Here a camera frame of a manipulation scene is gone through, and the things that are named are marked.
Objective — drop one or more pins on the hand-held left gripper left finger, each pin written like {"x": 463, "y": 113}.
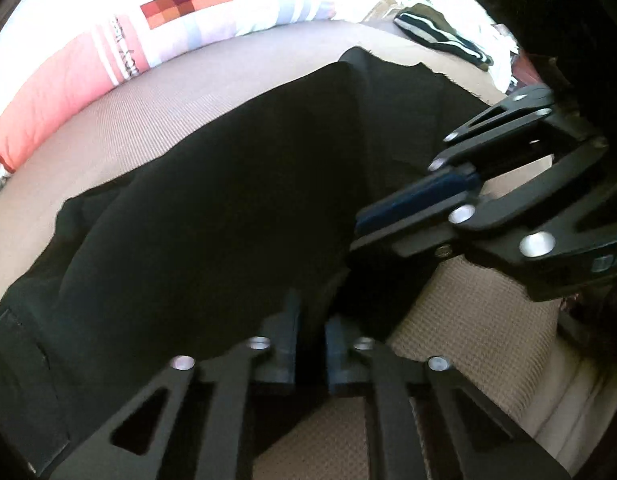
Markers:
{"x": 288, "y": 340}

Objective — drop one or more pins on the black pants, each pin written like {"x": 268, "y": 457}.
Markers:
{"x": 213, "y": 185}

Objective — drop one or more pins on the pale bed sheet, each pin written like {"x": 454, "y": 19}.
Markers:
{"x": 573, "y": 410}

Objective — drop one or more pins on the dark white-striped garment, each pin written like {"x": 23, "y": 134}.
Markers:
{"x": 438, "y": 30}

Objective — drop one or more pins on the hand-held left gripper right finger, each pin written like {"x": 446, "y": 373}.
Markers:
{"x": 336, "y": 355}

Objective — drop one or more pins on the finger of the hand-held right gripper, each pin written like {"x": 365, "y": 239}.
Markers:
{"x": 418, "y": 192}
{"x": 408, "y": 235}

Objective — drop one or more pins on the beige woven bed mat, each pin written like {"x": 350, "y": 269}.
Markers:
{"x": 213, "y": 80}

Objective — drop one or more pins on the pink checkered long pillow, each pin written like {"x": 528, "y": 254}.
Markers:
{"x": 188, "y": 25}

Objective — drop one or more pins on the reddish cloth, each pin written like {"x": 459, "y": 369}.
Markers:
{"x": 531, "y": 72}

